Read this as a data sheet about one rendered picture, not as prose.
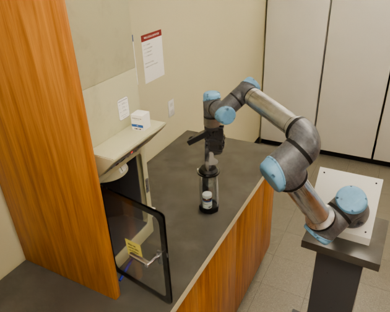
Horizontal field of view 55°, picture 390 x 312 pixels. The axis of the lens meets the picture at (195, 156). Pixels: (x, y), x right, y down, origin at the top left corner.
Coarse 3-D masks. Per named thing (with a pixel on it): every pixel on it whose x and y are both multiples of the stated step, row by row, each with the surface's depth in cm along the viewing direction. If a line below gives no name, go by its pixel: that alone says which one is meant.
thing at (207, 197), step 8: (200, 176) 176; (216, 176) 176; (200, 184) 179; (208, 184) 176; (216, 184) 178; (200, 192) 181; (208, 192) 178; (216, 192) 180; (200, 200) 184; (208, 200) 180; (216, 200) 182; (208, 208) 182
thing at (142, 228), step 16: (112, 192) 124; (112, 208) 128; (128, 208) 122; (144, 208) 116; (112, 224) 133; (128, 224) 126; (144, 224) 120; (160, 224) 114; (112, 240) 138; (144, 240) 124; (160, 240) 118; (128, 256) 135; (144, 256) 128; (160, 256) 122; (128, 272) 140; (144, 272) 133; (160, 272) 126; (144, 288) 138; (160, 288) 130
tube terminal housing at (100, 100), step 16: (112, 80) 128; (128, 80) 135; (96, 96) 122; (112, 96) 129; (128, 96) 137; (96, 112) 124; (112, 112) 131; (96, 128) 125; (112, 128) 133; (96, 144) 127; (128, 160) 145; (144, 160) 155; (144, 176) 158; (144, 192) 165
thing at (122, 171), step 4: (124, 164) 149; (120, 168) 146; (124, 168) 148; (116, 172) 144; (120, 172) 145; (124, 172) 147; (108, 176) 143; (112, 176) 143; (116, 176) 144; (120, 176) 145; (104, 180) 142; (108, 180) 143; (112, 180) 143
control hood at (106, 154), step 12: (120, 132) 136; (132, 132) 135; (144, 132) 135; (156, 132) 141; (108, 144) 128; (120, 144) 127; (132, 144) 127; (144, 144) 147; (96, 156) 121; (108, 156) 120; (120, 156) 121; (108, 168) 124
